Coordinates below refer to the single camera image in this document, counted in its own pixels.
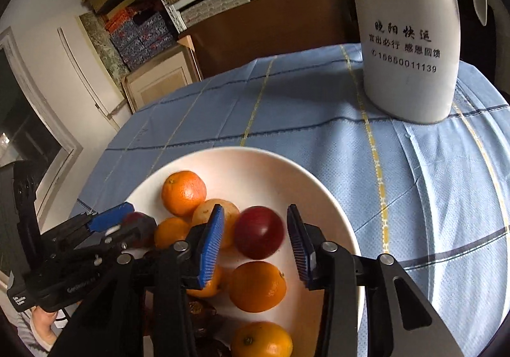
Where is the small red tomato back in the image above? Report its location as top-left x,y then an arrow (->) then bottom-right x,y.
121,211 -> 149,226

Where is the dark passion fruit front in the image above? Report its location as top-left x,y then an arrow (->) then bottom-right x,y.
188,298 -> 219,335

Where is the orange mandarin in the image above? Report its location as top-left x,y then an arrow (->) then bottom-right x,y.
228,261 -> 287,313
161,171 -> 207,217
154,217 -> 191,250
187,266 -> 223,298

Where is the orange mandarin front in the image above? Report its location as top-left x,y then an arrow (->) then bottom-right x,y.
161,171 -> 207,217

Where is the pale speckled round fruit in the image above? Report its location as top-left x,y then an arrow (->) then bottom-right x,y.
191,198 -> 240,249

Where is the yellow-orange fruit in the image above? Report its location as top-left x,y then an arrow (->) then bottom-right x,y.
231,322 -> 294,357

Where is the red plum back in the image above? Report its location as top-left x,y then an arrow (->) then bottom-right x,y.
233,206 -> 284,261

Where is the person's left hand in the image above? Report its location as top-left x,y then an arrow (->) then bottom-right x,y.
30,306 -> 58,351

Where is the blue checked tablecloth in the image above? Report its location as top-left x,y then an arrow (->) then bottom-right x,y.
74,44 -> 509,356

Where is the white oval plate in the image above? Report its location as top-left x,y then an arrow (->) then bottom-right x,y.
127,146 -> 361,356

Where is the framed beige panel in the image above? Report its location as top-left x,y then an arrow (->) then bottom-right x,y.
122,35 -> 203,114

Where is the stack of blue patterned boxes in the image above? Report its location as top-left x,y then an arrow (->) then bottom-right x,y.
110,12 -> 176,72

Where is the brown wooden board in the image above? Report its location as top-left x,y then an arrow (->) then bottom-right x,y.
181,0 -> 360,77

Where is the white thermos jug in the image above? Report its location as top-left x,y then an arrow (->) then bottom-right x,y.
355,0 -> 461,124

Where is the dark window with frame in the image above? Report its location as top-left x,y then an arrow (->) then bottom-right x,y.
1,27 -> 83,227

